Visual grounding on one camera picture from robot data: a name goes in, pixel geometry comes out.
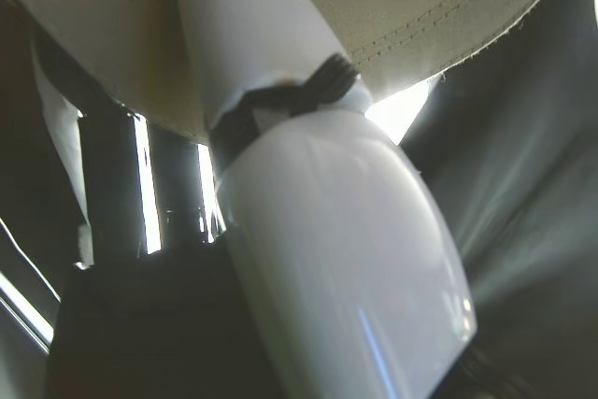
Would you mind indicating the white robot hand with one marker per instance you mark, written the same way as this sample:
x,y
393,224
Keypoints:
x,y
350,231

